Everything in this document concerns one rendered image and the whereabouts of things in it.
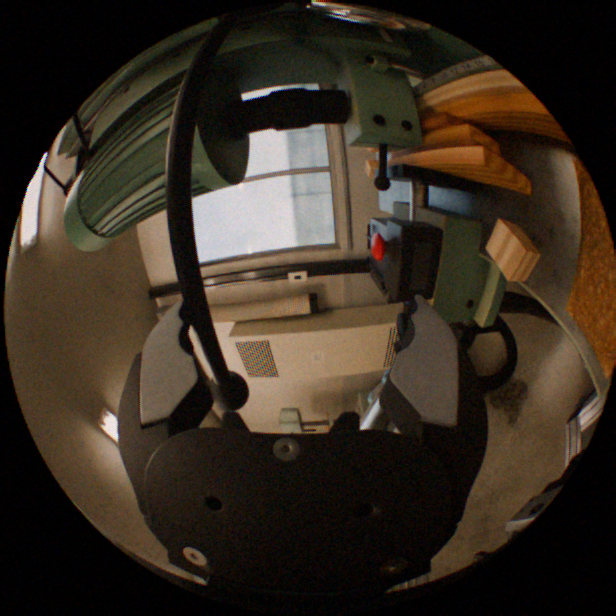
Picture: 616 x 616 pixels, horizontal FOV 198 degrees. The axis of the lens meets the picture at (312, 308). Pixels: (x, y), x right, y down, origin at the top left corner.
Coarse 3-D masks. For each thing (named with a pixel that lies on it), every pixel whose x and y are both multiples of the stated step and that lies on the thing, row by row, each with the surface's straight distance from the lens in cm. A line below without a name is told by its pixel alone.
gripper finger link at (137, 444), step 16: (128, 384) 9; (128, 400) 8; (128, 416) 8; (128, 432) 8; (144, 432) 7; (160, 432) 7; (176, 432) 7; (128, 448) 7; (144, 448) 7; (128, 464) 7; (144, 464) 7; (144, 496) 7; (144, 512) 7
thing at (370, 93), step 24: (336, 72) 32; (360, 72) 25; (384, 72) 27; (360, 96) 23; (384, 96) 24; (408, 96) 26; (360, 120) 22; (384, 120) 22; (408, 120) 24; (360, 144) 26; (408, 144) 24
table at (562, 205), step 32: (512, 160) 23; (544, 160) 21; (576, 160) 21; (384, 192) 53; (448, 192) 30; (480, 192) 26; (512, 192) 23; (544, 192) 21; (576, 192) 20; (544, 224) 20; (576, 224) 19; (544, 256) 20; (576, 256) 19; (544, 288) 20; (480, 320) 30; (608, 384) 20
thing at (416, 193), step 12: (396, 168) 23; (408, 168) 22; (420, 168) 23; (396, 180) 29; (408, 180) 26; (420, 180) 23; (432, 180) 23; (444, 180) 24; (456, 180) 26; (420, 192) 26; (420, 204) 26
